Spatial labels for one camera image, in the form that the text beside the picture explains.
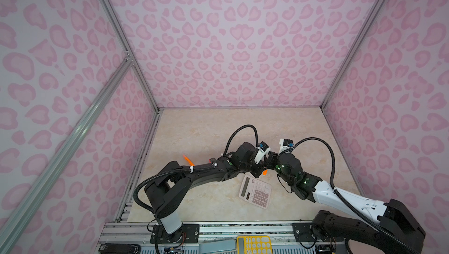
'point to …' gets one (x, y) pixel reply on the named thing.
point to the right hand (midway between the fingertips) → (263, 151)
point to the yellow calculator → (254, 244)
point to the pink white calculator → (255, 191)
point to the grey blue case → (217, 247)
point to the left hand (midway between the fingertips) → (270, 164)
